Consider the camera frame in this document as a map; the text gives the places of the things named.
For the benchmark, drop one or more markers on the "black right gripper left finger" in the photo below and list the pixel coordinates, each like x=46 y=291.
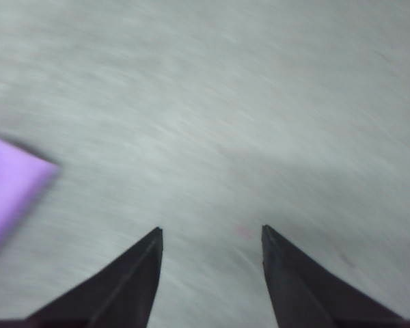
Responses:
x=126 y=290

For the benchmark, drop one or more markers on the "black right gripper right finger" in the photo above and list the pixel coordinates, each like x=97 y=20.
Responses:
x=300 y=294

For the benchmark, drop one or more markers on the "purple towel with grey hem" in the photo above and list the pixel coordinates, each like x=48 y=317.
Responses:
x=10 y=191

